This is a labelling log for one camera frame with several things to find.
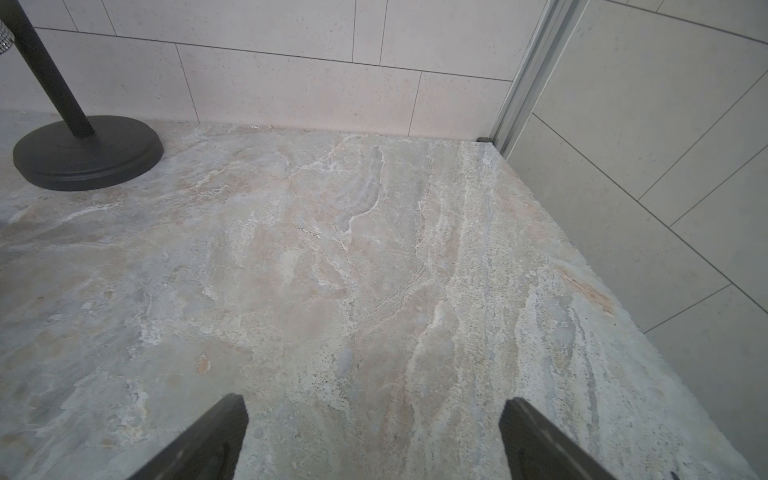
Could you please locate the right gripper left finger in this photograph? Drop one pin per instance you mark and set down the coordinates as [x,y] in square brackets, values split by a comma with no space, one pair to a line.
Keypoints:
[208,449]

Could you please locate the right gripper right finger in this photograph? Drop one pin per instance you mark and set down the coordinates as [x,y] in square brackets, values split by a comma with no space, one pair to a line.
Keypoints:
[537,449]

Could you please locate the microphone on black stand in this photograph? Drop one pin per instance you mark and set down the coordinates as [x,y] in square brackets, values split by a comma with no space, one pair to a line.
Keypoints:
[78,153]

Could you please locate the aluminium corner post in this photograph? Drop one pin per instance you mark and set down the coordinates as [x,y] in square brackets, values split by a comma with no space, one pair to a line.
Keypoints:
[551,35]

